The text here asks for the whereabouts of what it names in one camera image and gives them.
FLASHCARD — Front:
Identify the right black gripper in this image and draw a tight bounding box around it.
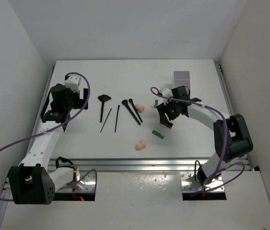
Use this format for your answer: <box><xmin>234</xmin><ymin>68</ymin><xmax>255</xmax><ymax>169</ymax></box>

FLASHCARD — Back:
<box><xmin>157</xmin><ymin>97</ymin><xmax>180</xmax><ymax>124</ymax></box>

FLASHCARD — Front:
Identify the black gold eyeshadow palette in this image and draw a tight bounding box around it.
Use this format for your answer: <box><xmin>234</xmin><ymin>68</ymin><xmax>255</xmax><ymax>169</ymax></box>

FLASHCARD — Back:
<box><xmin>162</xmin><ymin>122</ymin><xmax>173</xmax><ymax>129</ymax></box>

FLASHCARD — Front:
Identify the green lipstick tube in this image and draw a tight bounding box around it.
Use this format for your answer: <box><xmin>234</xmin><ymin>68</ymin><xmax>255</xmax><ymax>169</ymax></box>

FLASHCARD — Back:
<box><xmin>152</xmin><ymin>130</ymin><xmax>164</xmax><ymax>139</ymax></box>
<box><xmin>154</xmin><ymin>99</ymin><xmax>158</xmax><ymax>108</ymax></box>

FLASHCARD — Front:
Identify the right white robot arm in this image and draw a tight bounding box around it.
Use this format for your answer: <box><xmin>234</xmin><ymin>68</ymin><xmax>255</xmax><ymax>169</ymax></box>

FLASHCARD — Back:
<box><xmin>150</xmin><ymin>86</ymin><xmax>253</xmax><ymax>186</ymax></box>

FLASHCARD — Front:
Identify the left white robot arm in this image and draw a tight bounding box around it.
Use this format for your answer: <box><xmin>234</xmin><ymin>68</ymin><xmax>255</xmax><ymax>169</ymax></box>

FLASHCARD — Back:
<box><xmin>8</xmin><ymin>83</ymin><xmax>89</xmax><ymax>205</ymax></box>

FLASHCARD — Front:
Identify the upper beige makeup sponge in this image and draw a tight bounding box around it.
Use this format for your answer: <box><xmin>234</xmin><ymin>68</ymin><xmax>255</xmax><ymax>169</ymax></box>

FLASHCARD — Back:
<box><xmin>135</xmin><ymin>104</ymin><xmax>145</xmax><ymax>113</ymax></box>

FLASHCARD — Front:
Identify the beige makeup sponge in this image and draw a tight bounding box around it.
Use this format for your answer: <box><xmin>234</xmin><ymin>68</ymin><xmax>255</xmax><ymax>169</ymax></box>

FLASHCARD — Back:
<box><xmin>135</xmin><ymin>140</ymin><xmax>146</xmax><ymax>151</ymax></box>
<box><xmin>135</xmin><ymin>104</ymin><xmax>145</xmax><ymax>113</ymax></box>

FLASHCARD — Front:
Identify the lower beige makeup sponge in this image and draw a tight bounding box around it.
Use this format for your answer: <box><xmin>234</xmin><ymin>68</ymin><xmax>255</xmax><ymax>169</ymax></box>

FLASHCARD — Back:
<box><xmin>135</xmin><ymin>140</ymin><xmax>146</xmax><ymax>151</ymax></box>

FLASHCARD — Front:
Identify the black fan makeup brush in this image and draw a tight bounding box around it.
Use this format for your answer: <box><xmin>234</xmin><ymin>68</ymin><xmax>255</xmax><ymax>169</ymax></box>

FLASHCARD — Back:
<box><xmin>98</xmin><ymin>94</ymin><xmax>111</xmax><ymax>123</ymax></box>

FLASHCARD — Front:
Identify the small black blending brush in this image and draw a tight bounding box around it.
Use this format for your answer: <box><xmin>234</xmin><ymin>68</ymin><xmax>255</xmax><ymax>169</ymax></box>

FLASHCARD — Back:
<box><xmin>128</xmin><ymin>98</ymin><xmax>143</xmax><ymax>123</ymax></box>

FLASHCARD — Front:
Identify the white organizer box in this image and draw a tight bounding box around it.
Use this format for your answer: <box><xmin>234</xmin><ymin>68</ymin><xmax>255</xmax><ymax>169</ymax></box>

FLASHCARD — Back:
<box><xmin>170</xmin><ymin>71</ymin><xmax>191</xmax><ymax>95</ymax></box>

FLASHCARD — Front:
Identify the large black powder brush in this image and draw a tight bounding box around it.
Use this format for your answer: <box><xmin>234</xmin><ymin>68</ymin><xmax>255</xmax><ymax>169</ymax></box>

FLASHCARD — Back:
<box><xmin>121</xmin><ymin>99</ymin><xmax>141</xmax><ymax>125</ymax></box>

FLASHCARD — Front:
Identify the thin black eyeliner pencil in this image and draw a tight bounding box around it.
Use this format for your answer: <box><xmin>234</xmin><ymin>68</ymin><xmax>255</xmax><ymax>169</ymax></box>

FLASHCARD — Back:
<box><xmin>100</xmin><ymin>108</ymin><xmax>112</xmax><ymax>133</ymax></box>

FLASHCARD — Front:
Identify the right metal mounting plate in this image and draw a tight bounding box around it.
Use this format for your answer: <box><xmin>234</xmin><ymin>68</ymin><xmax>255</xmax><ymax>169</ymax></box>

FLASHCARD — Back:
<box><xmin>180</xmin><ymin>172</ymin><xmax>225</xmax><ymax>194</ymax></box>

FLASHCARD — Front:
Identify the metal mounting plate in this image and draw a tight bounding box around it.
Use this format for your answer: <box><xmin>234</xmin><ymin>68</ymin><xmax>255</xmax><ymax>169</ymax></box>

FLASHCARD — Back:
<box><xmin>180</xmin><ymin>172</ymin><xmax>225</xmax><ymax>194</ymax></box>
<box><xmin>50</xmin><ymin>167</ymin><xmax>98</xmax><ymax>193</ymax></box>

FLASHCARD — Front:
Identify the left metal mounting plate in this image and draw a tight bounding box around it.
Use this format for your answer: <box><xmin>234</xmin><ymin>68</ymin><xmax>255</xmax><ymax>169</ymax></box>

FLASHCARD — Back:
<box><xmin>50</xmin><ymin>167</ymin><xmax>98</xmax><ymax>193</ymax></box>

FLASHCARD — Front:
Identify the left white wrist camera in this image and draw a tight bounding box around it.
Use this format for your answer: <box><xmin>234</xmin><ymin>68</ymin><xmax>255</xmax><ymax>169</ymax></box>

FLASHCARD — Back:
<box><xmin>64</xmin><ymin>75</ymin><xmax>81</xmax><ymax>93</ymax></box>

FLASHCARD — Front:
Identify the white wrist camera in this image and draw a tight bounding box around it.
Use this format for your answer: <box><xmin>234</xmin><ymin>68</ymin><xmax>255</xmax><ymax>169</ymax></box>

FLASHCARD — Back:
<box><xmin>64</xmin><ymin>75</ymin><xmax>81</xmax><ymax>93</ymax></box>
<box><xmin>160</xmin><ymin>88</ymin><xmax>173</xmax><ymax>98</ymax></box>

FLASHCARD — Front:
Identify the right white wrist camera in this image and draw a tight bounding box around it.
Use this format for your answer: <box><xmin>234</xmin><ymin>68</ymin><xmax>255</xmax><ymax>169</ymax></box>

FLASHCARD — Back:
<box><xmin>160</xmin><ymin>88</ymin><xmax>173</xmax><ymax>98</ymax></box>

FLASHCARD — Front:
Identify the aluminium frame rail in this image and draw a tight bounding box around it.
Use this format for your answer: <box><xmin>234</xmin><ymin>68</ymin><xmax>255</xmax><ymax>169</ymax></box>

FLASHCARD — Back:
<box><xmin>0</xmin><ymin>61</ymin><xmax>260</xmax><ymax>230</ymax></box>

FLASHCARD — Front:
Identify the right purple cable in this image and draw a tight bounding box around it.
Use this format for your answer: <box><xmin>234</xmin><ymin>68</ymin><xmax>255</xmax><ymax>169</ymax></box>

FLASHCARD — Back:
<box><xmin>150</xmin><ymin>86</ymin><xmax>245</xmax><ymax>194</ymax></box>

